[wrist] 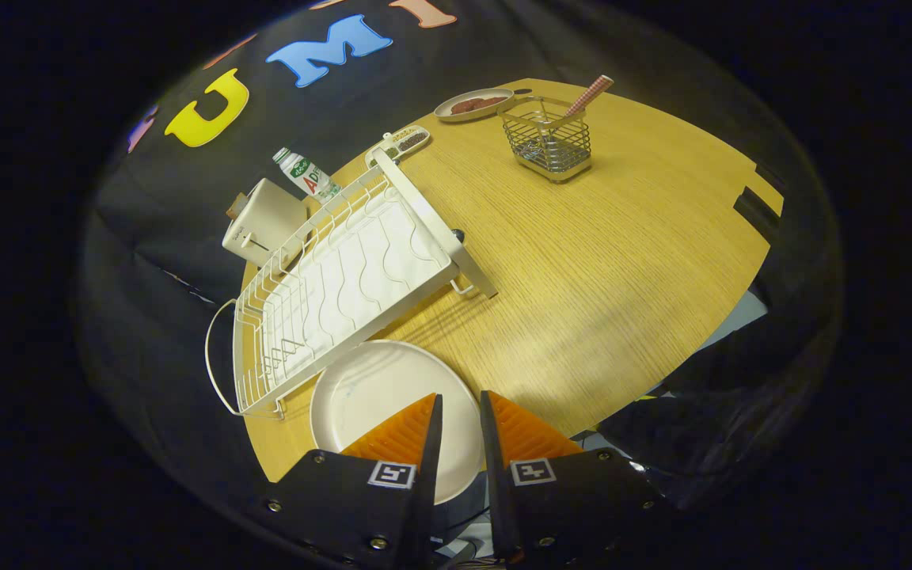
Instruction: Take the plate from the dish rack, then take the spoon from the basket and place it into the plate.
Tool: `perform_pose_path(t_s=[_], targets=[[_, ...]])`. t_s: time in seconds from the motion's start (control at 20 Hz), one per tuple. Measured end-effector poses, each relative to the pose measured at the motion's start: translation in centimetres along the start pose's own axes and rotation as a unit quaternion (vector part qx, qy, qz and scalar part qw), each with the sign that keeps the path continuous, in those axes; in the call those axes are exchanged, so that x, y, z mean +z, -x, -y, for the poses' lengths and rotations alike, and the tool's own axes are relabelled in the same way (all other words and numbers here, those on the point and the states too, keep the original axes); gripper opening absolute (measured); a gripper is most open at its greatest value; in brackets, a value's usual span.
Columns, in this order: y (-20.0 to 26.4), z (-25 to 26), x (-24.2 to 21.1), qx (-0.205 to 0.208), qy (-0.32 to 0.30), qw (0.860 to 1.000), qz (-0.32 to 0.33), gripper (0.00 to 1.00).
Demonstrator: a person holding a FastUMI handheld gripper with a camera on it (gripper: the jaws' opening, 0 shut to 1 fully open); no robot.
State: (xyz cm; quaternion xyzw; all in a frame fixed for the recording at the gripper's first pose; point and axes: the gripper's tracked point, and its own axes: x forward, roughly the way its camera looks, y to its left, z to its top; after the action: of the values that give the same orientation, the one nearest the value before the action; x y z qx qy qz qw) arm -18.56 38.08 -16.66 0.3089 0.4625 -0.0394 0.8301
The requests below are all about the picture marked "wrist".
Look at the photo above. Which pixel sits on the white green label bottle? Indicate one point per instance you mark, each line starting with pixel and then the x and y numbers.
pixel 305 174

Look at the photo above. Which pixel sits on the red meat patty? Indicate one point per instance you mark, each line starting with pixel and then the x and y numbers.
pixel 464 106
pixel 494 100

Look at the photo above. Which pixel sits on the white toaster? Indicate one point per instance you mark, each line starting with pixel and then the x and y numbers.
pixel 266 222

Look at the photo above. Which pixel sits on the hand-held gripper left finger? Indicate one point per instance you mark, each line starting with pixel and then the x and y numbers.
pixel 429 475

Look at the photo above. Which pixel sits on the white divided grain dish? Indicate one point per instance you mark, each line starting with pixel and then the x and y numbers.
pixel 402 142

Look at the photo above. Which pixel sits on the cream round plate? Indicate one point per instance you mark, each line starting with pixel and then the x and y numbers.
pixel 369 396

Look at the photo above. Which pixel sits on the black backdrop cloth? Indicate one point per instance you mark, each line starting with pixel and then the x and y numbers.
pixel 187 206

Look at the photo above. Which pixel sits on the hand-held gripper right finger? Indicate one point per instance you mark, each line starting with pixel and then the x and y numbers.
pixel 492 475

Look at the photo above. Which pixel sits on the beige plate with patties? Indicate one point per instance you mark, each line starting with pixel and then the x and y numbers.
pixel 448 113

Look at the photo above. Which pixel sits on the brown toast slice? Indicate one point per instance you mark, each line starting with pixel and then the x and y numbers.
pixel 236 207

